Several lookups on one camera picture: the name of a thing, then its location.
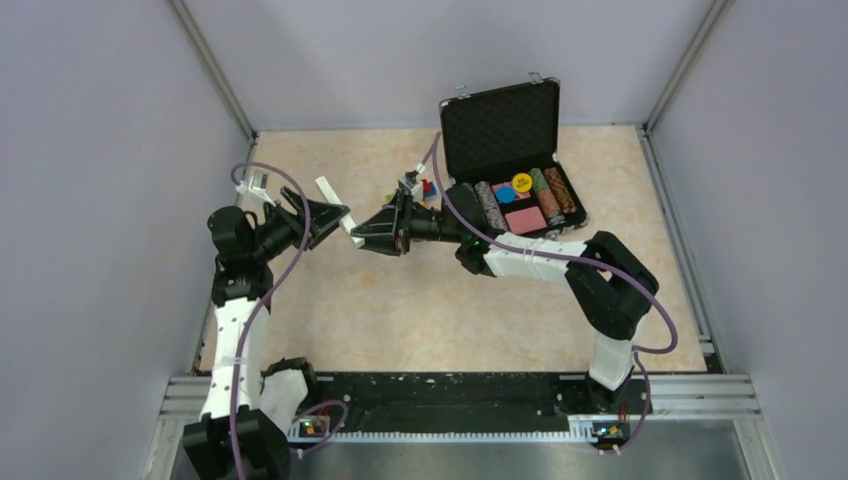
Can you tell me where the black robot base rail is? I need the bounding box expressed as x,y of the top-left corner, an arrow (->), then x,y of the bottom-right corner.
285,372 -> 653,448

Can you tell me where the blue poker chip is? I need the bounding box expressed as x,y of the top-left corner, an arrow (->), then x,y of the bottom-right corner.
494,185 -> 517,204

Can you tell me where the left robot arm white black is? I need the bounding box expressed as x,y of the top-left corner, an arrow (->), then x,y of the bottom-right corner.
182,187 -> 350,479

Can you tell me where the blue purple chip stack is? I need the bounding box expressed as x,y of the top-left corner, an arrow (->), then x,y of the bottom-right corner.
474,181 -> 509,232

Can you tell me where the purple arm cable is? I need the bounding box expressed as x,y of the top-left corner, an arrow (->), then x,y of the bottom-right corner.
423,131 -> 680,455
229,161 -> 349,480

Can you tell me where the yellow dealer button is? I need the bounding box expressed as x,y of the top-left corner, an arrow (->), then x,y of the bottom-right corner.
511,173 -> 533,195

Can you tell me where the black poker chip case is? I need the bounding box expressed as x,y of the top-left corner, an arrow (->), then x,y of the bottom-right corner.
439,74 -> 589,237

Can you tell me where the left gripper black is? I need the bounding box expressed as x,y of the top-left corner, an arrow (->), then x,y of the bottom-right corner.
250,186 -> 350,261

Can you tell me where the red blue brick truck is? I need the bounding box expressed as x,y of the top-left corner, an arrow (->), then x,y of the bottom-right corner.
421,179 -> 438,201

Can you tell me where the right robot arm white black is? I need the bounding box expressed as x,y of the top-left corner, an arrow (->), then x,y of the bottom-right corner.
351,185 -> 659,412

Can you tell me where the pink card deck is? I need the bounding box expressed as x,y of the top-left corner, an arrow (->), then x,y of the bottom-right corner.
504,206 -> 549,235

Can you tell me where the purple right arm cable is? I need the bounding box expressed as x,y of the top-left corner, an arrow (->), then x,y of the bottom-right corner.
423,131 -> 680,455

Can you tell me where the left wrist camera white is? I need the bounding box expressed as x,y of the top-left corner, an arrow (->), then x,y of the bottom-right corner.
236,171 -> 274,204

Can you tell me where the brown orange chip stack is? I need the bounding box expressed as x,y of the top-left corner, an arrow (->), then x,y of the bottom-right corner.
544,167 -> 577,214

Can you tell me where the white remote control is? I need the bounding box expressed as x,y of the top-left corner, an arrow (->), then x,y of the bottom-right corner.
314,176 -> 366,250

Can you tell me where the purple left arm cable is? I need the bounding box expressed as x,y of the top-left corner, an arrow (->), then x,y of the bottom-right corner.
229,161 -> 349,480

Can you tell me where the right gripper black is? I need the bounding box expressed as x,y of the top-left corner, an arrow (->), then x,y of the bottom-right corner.
353,191 -> 464,258

